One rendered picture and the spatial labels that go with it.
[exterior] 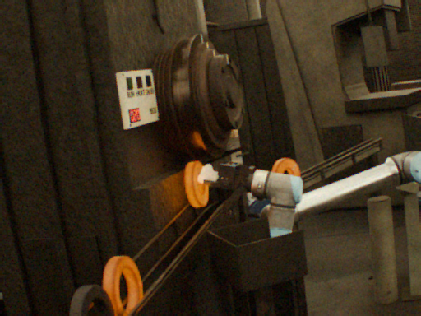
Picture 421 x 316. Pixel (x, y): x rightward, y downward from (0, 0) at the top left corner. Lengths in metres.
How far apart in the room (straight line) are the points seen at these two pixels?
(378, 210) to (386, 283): 0.37
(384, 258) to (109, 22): 1.72
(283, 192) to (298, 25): 3.08
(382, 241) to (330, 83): 2.25
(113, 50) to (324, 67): 3.16
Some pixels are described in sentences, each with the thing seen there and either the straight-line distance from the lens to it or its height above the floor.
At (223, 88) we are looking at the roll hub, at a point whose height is 1.13.
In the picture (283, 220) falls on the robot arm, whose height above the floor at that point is 0.68.
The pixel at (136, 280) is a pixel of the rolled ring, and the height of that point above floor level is 0.68.
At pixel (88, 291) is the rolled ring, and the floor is 0.74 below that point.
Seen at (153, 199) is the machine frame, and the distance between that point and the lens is 2.04.
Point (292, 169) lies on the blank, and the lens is 2.87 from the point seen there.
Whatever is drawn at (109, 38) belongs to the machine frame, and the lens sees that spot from 2.03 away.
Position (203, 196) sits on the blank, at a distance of 2.25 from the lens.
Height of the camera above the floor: 1.16
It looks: 7 degrees down
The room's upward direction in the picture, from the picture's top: 9 degrees counter-clockwise
